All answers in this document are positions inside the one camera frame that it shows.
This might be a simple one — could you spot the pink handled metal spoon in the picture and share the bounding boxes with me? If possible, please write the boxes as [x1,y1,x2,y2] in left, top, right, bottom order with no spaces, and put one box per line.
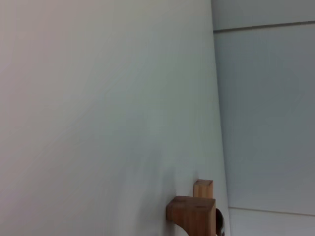
[215,207,227,236]

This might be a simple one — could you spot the flat orange wooden rest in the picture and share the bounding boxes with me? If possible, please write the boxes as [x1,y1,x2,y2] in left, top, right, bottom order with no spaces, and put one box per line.
[193,179,214,199]

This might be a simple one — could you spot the brown arched wooden block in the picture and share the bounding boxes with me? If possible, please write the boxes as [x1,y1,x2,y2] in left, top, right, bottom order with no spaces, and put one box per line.
[165,195,217,236]

